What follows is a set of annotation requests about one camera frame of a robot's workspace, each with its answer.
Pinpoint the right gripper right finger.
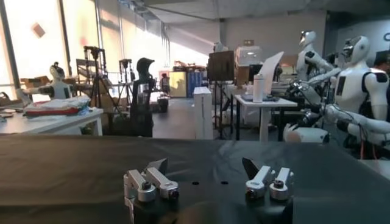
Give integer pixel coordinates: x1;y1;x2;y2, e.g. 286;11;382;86
242;157;295;201

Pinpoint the black monitor on stand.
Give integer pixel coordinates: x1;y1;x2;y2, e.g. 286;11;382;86
207;51;236;139

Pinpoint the tall black tripod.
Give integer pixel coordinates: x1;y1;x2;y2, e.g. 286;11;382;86
83;45;122;115

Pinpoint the white standing desk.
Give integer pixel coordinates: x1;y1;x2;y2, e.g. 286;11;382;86
234;94;298;142

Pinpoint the white thermos bottle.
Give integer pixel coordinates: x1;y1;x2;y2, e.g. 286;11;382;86
252;74;265;103

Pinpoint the curved white sheet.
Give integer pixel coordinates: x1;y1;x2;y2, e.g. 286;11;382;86
258;51;285;95

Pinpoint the long white table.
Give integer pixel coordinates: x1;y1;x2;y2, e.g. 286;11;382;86
0;108;104;136

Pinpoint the black office chair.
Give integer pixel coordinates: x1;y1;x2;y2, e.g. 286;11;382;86
129;57;157;138

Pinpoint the white humanoid robot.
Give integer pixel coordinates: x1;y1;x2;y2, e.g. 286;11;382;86
283;35;390;159
18;62;74;101

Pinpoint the white humanoid robot left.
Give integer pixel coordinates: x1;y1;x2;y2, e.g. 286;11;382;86
18;62;74;101

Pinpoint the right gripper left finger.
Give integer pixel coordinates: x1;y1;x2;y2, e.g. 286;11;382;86
123;158;180;203

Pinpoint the stack of folded clothes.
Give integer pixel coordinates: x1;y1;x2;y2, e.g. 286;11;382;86
23;96;91;116

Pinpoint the large black table cover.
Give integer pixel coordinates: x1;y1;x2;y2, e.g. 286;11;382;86
0;135;390;224

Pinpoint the tall white cardboard box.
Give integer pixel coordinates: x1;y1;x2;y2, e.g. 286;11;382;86
193;86;214;140

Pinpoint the white humanoid robot right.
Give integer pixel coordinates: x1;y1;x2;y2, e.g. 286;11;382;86
283;35;390;159

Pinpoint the short black tripod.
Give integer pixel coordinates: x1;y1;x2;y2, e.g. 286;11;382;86
118;58;137;101

